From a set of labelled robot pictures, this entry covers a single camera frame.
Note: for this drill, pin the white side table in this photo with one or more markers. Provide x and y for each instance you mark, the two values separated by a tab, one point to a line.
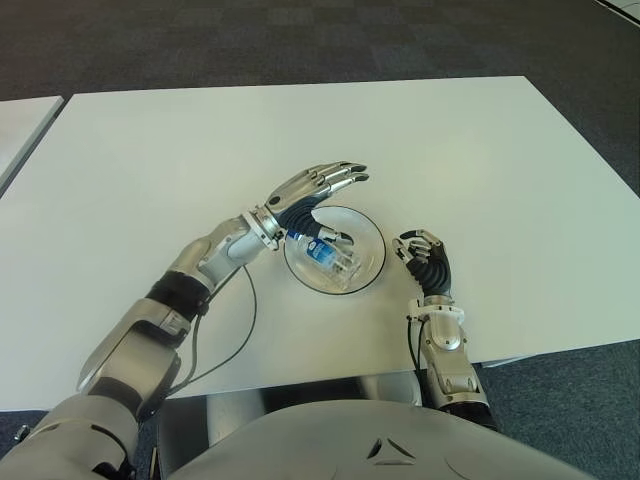
22	132

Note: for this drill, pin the black wheeled stand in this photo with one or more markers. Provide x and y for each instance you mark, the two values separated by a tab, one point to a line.
22	432

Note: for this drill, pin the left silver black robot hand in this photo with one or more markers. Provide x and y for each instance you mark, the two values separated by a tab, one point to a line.
295	197

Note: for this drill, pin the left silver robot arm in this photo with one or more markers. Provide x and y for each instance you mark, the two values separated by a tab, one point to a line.
130	345

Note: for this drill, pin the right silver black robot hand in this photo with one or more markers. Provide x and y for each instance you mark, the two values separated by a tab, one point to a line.
435	272

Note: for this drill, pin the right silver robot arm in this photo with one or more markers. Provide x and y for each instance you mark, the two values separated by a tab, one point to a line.
452	360

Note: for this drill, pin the white table frame beam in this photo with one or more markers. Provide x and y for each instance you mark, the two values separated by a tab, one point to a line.
505	361

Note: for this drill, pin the clear water bottle blue cap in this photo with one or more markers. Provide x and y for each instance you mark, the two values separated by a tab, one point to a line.
322	252

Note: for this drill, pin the grey robot torso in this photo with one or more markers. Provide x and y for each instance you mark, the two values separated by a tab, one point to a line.
325	445

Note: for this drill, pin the white plate black rim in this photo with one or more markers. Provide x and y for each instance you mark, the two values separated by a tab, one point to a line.
367	240

